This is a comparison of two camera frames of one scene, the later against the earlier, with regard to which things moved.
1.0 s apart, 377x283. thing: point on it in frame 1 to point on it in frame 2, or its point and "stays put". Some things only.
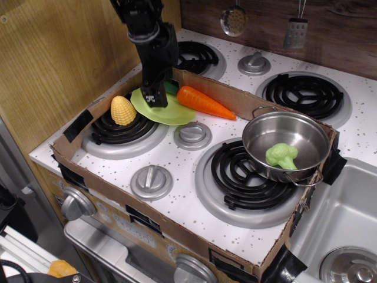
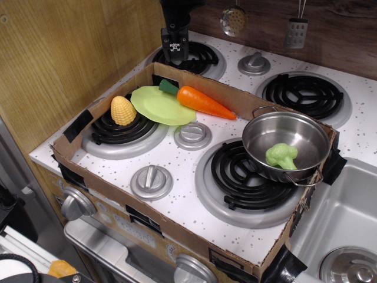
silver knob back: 256,65 stays put
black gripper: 159,56 to 176,45
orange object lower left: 60,269 stays put
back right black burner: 308,94 stays put
